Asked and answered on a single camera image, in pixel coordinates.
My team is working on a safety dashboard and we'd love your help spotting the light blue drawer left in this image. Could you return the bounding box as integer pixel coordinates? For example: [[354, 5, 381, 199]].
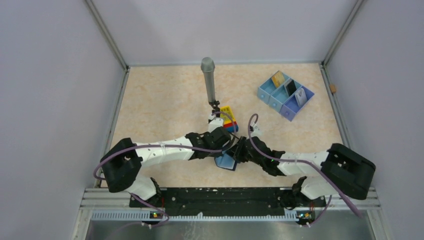
[[256, 70, 290, 102]]

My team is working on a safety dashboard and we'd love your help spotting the grey microphone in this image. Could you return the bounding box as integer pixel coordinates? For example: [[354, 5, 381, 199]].
[[200, 57, 216, 103]]

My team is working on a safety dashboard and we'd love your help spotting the light blue drawer middle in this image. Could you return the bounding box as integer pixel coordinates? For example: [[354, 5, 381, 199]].
[[267, 78, 302, 112]]

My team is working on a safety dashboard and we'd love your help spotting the small wooden knob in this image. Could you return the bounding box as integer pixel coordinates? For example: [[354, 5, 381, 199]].
[[329, 84, 337, 94]]

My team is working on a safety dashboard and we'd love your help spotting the black tripod stand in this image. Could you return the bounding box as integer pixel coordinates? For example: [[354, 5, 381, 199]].
[[211, 101, 238, 135]]

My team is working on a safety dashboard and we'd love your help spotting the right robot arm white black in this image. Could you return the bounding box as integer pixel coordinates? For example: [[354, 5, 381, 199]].
[[228, 136, 376, 206]]

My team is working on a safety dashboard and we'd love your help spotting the white cable duct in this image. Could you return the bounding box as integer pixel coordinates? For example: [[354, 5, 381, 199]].
[[91, 210, 299, 222]]

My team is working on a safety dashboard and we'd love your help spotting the yellow red blue toy block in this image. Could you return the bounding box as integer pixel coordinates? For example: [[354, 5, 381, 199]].
[[220, 105, 239, 133]]

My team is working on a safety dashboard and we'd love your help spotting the aluminium frame front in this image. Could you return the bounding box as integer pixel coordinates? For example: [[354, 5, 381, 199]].
[[72, 188, 392, 240]]

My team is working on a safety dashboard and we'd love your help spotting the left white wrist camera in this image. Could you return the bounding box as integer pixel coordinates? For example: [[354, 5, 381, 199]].
[[207, 114, 224, 133]]

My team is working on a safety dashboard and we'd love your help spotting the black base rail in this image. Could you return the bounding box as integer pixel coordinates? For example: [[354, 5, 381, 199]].
[[147, 187, 327, 217]]

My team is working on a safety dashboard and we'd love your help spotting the gold credit card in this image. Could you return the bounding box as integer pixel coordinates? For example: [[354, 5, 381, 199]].
[[271, 71, 286, 88]]

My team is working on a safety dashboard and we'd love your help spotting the silver credit card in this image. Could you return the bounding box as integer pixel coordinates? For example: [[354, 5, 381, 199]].
[[294, 87, 308, 108]]

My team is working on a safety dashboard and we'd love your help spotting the light blue drawer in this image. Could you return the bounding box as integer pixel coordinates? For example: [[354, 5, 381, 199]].
[[256, 70, 290, 102], [267, 78, 302, 112]]

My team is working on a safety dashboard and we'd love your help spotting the dark blue card holder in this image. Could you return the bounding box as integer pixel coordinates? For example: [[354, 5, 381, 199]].
[[214, 151, 238, 171]]

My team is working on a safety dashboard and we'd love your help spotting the black credit card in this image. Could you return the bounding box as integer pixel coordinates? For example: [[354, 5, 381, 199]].
[[284, 79, 297, 97]]

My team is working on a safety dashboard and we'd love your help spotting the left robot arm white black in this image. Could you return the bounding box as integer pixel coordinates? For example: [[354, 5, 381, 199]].
[[100, 127, 232, 207]]

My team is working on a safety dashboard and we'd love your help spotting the purple drawer right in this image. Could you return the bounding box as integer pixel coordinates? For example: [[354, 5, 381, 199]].
[[279, 86, 315, 122]]

